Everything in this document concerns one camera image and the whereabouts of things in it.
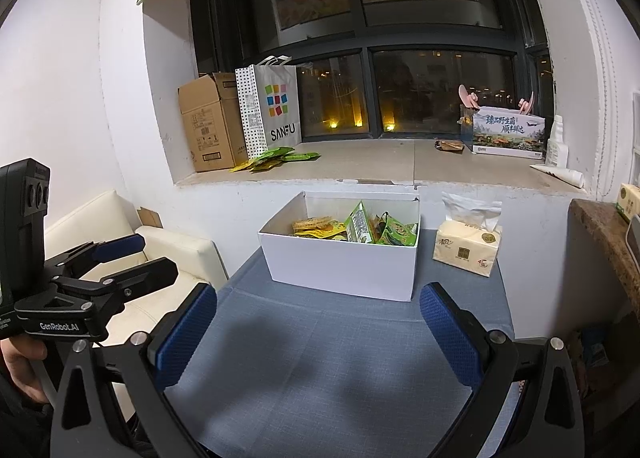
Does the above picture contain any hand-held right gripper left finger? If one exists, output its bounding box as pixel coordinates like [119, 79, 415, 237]
[49, 282, 219, 458]

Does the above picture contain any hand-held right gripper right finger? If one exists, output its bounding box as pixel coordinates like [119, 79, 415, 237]
[419, 281, 587, 458]

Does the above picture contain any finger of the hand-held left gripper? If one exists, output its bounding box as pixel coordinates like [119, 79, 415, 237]
[44, 233, 146, 281]
[50, 257, 179, 311]

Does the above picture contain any green patterned snack packet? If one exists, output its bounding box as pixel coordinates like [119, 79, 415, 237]
[375, 212, 419, 246]

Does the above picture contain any white cardboard box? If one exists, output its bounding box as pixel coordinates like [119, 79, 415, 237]
[257, 190, 422, 302]

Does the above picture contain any green white snack packet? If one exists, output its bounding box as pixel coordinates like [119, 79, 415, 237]
[344, 200, 373, 244]

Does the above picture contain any orange cracker packet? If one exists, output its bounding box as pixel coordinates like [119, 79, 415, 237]
[291, 215, 347, 239]

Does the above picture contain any person's left forearm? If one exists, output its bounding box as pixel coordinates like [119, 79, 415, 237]
[0, 373, 56, 458]

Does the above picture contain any person's left hand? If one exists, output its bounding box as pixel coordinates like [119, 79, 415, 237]
[0, 337, 49, 405]

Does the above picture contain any cream sofa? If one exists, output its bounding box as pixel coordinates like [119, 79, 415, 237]
[45, 189, 228, 354]

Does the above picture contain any flat cardboard piece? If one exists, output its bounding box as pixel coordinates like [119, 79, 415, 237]
[137, 207, 165, 229]

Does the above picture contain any cream tissue pack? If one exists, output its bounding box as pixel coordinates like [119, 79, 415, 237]
[432, 192, 503, 279]

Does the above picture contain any blue tablecloth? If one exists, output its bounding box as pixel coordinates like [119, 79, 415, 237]
[165, 228, 516, 458]

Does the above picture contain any printed plastic bag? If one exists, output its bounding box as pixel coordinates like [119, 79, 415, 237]
[575, 325, 611, 374]

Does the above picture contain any brown cardboard box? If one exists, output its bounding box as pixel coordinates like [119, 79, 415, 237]
[177, 72, 249, 173]

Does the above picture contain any pile of green snack packets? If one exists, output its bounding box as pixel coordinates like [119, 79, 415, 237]
[230, 147, 321, 174]

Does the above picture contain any brown stone counter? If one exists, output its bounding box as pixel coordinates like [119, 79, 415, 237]
[569, 198, 640, 324]

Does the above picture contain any rolled white paper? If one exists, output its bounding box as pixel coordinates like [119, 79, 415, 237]
[530, 163, 585, 189]

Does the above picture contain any printed white carton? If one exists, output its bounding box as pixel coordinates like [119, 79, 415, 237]
[471, 106, 547, 160]

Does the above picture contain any white bottle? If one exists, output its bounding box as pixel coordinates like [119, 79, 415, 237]
[545, 114, 569, 169]

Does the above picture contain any green cream tissue box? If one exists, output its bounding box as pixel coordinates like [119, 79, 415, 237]
[616, 183, 640, 225]

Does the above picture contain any white shopping bag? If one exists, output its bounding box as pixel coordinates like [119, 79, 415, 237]
[235, 55, 303, 160]

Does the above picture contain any white cable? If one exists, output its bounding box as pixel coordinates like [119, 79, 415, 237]
[622, 215, 640, 279]

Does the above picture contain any dark window frame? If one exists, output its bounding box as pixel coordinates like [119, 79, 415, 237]
[189, 0, 556, 141]

